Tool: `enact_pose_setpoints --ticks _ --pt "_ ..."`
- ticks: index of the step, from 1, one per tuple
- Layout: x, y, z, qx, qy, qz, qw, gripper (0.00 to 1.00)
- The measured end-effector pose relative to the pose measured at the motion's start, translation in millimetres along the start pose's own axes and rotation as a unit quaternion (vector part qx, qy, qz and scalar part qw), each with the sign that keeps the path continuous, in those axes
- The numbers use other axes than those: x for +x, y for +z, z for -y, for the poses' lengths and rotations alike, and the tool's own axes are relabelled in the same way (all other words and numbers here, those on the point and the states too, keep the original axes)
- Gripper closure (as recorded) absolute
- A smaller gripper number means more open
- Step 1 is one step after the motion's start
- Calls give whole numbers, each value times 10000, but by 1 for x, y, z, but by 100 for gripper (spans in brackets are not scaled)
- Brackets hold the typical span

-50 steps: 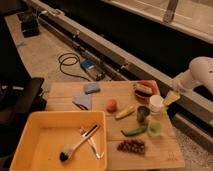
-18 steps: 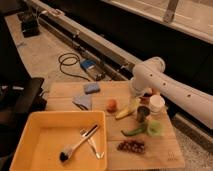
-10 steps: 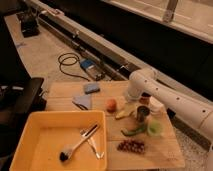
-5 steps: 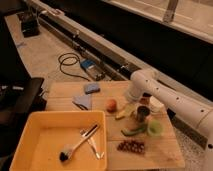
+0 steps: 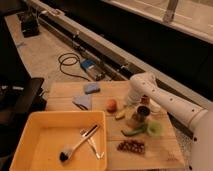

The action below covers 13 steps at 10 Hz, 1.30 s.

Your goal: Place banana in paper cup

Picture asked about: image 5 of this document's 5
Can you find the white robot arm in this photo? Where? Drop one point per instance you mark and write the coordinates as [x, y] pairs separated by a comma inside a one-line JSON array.
[[196, 118]]

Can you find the blue and grey device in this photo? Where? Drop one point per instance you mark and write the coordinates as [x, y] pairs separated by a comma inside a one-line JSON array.
[[92, 69]]

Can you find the black box on floor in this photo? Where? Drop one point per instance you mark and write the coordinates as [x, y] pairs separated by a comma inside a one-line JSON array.
[[29, 25]]

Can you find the red bowl with food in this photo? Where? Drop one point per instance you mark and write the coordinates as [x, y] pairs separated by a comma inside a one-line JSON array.
[[145, 99]]

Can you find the bunch of dark grapes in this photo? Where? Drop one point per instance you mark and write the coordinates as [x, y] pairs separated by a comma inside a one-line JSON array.
[[132, 146]]

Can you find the black chair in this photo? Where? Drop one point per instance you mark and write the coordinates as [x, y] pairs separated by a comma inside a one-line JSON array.
[[15, 108]]

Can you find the dish brush with black head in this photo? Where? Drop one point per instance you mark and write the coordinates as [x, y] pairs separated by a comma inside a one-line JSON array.
[[68, 151]]

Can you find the green chili pepper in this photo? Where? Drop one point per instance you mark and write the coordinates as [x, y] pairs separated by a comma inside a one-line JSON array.
[[134, 132]]

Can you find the white paper cup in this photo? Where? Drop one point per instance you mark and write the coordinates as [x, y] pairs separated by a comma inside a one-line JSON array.
[[154, 107]]

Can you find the metal cup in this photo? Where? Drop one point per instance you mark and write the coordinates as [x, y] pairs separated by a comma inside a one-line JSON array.
[[143, 112]]

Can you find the yellow plastic tray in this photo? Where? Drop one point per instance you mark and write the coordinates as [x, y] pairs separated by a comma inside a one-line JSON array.
[[47, 134]]

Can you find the green plastic cup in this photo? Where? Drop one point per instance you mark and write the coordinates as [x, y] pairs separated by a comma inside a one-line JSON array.
[[154, 128]]

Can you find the long metal rail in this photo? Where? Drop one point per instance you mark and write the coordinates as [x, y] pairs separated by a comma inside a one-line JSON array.
[[116, 53]]

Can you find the wooden cutting board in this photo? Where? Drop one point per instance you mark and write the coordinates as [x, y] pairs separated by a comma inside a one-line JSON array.
[[162, 152]]

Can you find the yellow banana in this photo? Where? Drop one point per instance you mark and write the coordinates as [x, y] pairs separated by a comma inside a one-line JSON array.
[[121, 114]]

